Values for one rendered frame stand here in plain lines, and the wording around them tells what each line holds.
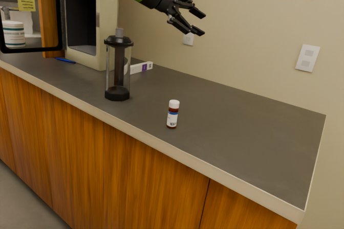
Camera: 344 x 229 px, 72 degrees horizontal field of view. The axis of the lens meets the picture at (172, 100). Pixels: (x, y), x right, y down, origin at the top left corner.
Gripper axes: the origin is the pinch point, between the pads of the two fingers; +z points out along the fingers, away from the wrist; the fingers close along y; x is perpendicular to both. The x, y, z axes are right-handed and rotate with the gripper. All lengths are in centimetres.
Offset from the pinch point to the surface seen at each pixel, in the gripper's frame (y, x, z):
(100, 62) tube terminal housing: 7, -54, -18
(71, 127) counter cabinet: 43, -48, -27
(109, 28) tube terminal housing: -9, -46, -19
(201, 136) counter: 47.0, 7.6, -2.5
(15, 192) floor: 82, -141, -29
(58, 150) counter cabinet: 53, -68, -25
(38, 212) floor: 91, -118, -17
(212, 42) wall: -11.8, -19.6, 29.7
